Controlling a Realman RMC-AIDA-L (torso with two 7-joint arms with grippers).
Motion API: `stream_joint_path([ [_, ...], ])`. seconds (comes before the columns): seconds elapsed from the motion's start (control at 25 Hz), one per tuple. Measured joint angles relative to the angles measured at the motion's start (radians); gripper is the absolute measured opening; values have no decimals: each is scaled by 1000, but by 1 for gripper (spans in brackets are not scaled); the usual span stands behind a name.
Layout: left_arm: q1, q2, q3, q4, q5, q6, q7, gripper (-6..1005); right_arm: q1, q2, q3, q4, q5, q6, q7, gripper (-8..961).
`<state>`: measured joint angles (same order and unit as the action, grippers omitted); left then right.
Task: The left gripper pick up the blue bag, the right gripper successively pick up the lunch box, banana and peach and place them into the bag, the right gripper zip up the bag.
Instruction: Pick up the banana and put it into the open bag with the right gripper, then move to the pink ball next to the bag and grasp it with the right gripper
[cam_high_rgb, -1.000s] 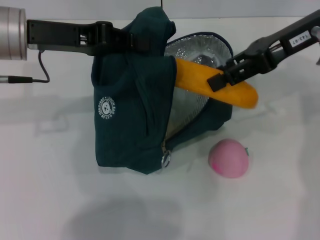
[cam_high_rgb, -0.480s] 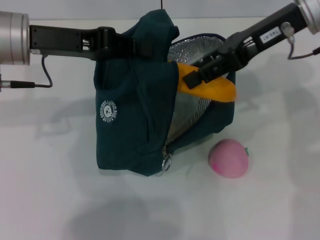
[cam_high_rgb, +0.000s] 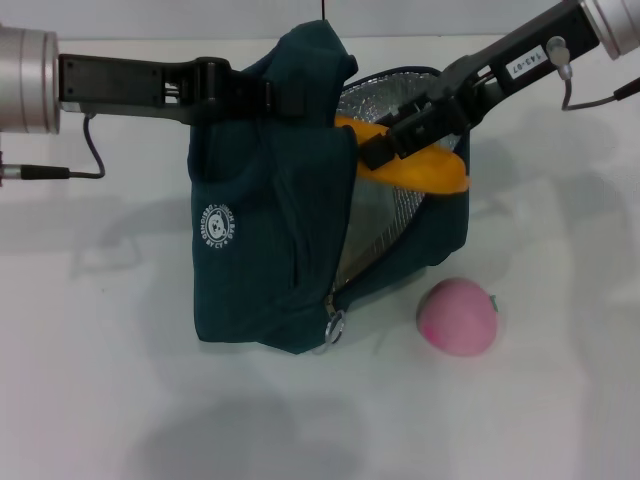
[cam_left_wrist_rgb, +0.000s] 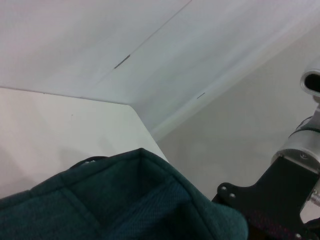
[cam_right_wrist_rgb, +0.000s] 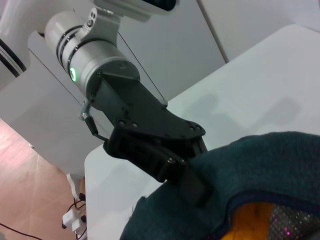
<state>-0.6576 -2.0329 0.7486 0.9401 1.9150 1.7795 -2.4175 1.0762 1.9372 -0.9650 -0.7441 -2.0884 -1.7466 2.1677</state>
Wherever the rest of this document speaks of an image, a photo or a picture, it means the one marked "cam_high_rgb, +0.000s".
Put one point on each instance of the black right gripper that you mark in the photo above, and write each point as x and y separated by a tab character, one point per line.
520	55

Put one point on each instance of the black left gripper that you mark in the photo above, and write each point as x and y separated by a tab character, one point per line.
120	85

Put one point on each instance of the yellow banana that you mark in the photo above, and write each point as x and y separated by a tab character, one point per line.
425	172

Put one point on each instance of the dark teal insulated lunch bag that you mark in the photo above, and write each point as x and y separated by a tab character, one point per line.
250	275

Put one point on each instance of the pink peach toy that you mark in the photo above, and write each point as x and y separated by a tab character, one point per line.
455	320

